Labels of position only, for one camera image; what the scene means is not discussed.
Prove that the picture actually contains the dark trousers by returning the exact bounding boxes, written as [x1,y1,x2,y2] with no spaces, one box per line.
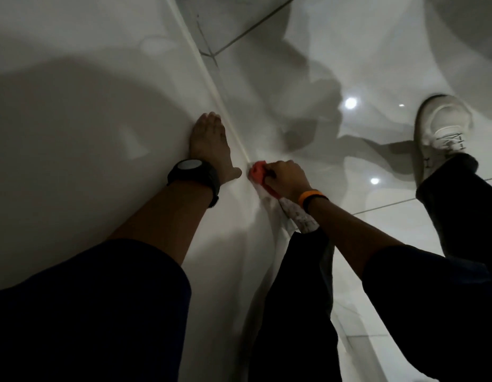
[248,153,492,382]

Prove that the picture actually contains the dark blue shirt sleeve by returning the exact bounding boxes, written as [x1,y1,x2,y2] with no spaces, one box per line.
[0,238,192,382]
[362,244,492,382]

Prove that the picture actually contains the orange and black wristband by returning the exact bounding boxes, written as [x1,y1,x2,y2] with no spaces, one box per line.
[297,189,330,214]

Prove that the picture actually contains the speckled white shoe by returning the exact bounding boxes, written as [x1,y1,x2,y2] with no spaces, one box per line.
[278,197,320,234]

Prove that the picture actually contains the person's left forearm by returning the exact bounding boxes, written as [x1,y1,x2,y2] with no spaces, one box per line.
[107,180,215,267]

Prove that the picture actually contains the person's right hand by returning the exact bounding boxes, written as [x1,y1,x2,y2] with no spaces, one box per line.
[263,160,313,200]

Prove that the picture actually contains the black wristwatch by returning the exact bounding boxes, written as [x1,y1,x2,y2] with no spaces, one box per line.
[167,158,221,208]

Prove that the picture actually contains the red scraper tool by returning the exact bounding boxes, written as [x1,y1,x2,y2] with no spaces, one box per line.
[248,160,281,200]

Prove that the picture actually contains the person's right forearm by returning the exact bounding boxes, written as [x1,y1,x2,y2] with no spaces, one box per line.
[307,197,406,280]

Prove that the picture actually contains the white skirting trim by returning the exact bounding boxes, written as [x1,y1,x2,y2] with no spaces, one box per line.
[164,0,298,235]

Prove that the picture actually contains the white sneaker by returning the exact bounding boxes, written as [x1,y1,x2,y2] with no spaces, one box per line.
[413,94,475,187]

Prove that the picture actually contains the person's left hand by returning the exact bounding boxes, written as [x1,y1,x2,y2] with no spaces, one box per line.
[189,111,243,184]

